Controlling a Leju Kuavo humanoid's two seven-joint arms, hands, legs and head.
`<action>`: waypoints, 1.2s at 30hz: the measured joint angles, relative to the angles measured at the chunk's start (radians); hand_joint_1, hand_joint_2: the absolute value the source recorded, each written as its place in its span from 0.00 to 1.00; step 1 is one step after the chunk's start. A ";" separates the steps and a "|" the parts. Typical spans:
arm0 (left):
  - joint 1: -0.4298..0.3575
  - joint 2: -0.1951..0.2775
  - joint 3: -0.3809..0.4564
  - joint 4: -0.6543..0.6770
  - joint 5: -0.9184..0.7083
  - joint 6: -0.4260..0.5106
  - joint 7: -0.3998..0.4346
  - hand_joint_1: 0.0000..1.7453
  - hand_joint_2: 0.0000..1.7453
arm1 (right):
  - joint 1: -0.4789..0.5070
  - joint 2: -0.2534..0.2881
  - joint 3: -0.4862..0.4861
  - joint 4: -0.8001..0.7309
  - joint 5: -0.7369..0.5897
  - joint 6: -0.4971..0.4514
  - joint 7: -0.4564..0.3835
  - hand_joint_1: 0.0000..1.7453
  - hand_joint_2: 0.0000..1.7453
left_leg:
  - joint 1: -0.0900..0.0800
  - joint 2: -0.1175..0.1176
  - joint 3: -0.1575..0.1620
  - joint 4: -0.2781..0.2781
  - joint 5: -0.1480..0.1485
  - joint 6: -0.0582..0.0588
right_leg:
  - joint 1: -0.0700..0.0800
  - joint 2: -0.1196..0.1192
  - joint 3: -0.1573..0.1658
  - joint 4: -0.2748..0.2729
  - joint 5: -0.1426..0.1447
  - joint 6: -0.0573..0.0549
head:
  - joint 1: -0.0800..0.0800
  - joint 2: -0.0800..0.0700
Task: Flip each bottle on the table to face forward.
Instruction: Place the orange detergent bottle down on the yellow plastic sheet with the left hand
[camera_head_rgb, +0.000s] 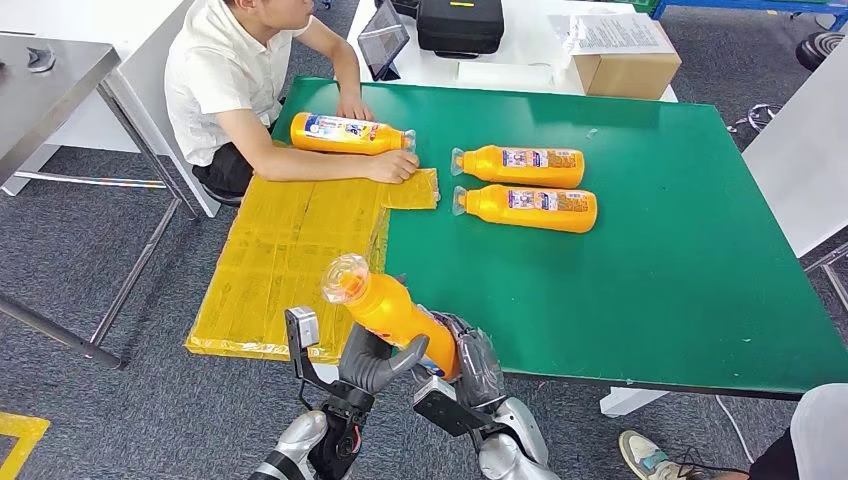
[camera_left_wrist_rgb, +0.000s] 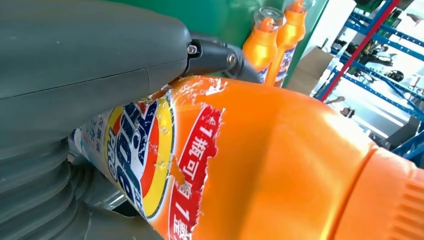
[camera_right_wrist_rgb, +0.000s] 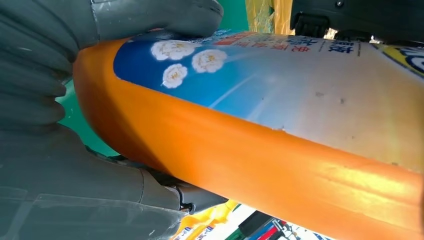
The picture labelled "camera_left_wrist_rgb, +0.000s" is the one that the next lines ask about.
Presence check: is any red metal pole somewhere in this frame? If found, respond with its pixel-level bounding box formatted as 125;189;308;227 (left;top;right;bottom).
319;0;402;102

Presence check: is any brown cardboard box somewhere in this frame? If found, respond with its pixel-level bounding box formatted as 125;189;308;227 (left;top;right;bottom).
285;46;335;97

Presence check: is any blue metal shelf rack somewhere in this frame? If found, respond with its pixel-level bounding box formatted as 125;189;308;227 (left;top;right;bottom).
311;0;424;167

